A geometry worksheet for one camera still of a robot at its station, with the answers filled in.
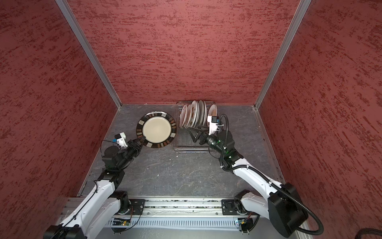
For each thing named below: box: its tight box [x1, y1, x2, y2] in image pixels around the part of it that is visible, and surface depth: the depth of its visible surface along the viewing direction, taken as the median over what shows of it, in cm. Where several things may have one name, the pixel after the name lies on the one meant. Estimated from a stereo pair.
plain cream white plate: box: [197, 100, 207, 126], surface depth 94 cm
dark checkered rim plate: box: [136, 110, 177, 149], surface depth 84 cm
